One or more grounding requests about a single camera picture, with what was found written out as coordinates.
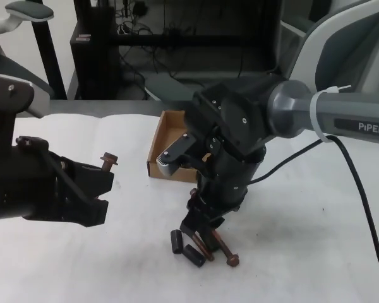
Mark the white zip tie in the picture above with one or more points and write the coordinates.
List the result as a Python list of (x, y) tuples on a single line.
[(317, 113)]

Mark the black cylindrical sleeve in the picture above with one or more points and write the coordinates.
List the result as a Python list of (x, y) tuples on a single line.
[(193, 251), (177, 241)]

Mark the black desk frame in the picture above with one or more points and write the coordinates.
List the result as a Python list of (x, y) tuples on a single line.
[(139, 40)]

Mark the black computer tower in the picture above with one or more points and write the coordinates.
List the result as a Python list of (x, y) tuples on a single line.
[(93, 53)]

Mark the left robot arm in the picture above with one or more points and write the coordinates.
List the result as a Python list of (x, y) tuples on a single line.
[(9, 164)]

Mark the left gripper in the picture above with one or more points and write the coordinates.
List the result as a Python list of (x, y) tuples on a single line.
[(68, 186)]

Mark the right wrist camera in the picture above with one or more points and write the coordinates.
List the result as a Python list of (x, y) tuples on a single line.
[(173, 154)]

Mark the open cardboard box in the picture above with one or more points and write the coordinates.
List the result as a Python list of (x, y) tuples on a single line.
[(169, 126)]

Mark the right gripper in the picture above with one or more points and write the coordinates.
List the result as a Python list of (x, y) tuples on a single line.
[(199, 216)]

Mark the rusty flange bolt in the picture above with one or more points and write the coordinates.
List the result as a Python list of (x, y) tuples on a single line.
[(227, 249), (109, 160), (205, 249)]

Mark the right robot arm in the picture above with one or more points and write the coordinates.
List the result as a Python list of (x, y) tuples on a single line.
[(271, 110)]

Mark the grey white office chair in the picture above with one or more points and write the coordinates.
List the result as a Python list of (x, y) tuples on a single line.
[(334, 47)]

